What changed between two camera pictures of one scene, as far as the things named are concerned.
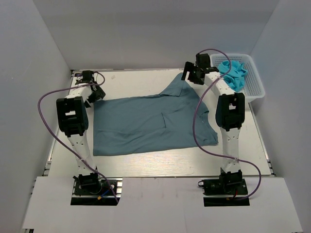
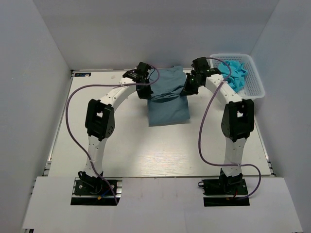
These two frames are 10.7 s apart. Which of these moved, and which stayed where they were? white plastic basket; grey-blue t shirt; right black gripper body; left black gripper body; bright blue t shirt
Moved: grey-blue t shirt; left black gripper body; right black gripper body
Stayed: bright blue t shirt; white plastic basket
